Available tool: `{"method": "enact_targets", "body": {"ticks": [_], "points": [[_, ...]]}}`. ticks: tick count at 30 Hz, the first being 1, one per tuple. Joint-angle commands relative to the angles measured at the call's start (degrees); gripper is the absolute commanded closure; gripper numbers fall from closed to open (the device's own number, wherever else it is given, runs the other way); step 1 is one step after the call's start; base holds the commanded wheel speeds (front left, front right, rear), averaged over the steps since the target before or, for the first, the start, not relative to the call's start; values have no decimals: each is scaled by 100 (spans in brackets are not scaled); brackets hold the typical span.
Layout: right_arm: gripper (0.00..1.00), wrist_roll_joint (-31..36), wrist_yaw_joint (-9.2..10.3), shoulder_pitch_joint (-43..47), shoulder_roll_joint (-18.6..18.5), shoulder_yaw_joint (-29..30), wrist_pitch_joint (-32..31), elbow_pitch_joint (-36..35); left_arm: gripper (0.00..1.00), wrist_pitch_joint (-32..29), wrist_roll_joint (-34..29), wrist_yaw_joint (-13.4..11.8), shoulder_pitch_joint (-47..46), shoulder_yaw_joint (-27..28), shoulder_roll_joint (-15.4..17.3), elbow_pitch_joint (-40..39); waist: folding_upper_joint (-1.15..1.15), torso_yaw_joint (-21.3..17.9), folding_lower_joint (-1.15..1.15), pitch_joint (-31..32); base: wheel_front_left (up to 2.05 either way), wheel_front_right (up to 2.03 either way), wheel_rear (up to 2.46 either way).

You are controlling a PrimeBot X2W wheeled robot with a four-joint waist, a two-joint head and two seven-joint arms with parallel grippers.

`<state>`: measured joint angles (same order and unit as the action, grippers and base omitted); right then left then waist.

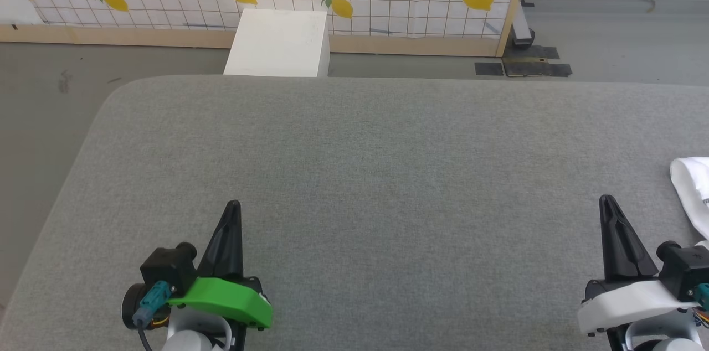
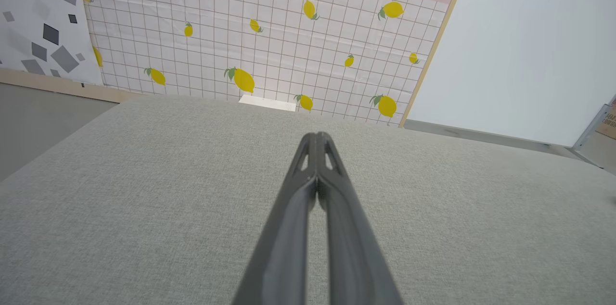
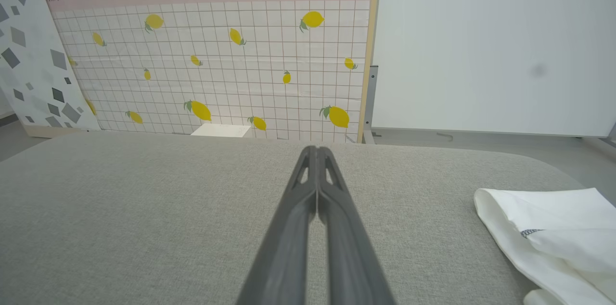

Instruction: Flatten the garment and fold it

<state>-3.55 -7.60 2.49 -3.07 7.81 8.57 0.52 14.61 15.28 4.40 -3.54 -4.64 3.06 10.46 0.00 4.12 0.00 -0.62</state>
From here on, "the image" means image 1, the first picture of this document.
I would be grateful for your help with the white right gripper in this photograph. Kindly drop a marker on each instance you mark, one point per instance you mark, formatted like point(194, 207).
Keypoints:
point(631, 301)

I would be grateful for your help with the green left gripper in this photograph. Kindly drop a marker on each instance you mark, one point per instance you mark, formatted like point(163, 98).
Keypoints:
point(227, 295)

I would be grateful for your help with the white long-sleeve garment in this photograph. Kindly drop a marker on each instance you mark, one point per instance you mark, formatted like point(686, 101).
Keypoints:
point(689, 185)

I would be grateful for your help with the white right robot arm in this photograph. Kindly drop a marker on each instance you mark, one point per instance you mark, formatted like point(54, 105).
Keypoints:
point(659, 334)

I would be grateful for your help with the large black floor mat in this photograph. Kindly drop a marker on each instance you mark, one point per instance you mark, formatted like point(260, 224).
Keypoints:
point(537, 67)

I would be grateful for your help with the white box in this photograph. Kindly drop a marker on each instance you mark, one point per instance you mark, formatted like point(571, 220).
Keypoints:
point(277, 41)

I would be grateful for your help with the small black floor mat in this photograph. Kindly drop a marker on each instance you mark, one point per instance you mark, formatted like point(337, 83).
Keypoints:
point(488, 68)

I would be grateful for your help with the lemon-print grid partition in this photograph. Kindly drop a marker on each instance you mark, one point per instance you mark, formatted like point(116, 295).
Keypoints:
point(138, 36)

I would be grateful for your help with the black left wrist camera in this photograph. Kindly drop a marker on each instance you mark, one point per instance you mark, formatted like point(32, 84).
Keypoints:
point(166, 265)

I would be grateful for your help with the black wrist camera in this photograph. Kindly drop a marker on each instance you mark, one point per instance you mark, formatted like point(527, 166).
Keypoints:
point(684, 271)
point(166, 265)

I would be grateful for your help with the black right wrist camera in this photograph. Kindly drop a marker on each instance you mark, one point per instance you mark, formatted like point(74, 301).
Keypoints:
point(684, 271)

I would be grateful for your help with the grey metal post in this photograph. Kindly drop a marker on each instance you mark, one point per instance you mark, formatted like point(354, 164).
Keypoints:
point(520, 30)

